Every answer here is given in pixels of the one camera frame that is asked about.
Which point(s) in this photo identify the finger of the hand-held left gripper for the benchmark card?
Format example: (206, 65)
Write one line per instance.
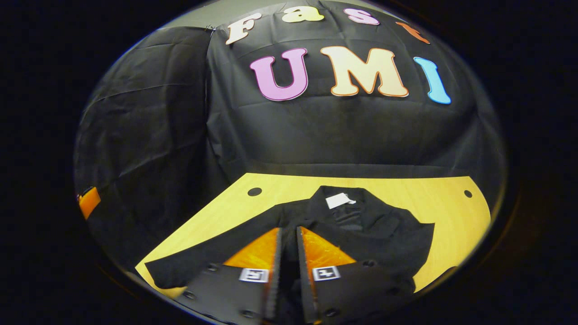
(89, 202)

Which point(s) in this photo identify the black backdrop cloth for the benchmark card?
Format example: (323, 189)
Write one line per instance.
(338, 135)

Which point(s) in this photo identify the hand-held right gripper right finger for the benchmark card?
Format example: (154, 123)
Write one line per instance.
(303, 289)

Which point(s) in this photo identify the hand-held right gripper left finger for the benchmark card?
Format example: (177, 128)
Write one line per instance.
(274, 289)

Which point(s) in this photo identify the black button-up shirt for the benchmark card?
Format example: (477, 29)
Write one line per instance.
(384, 239)

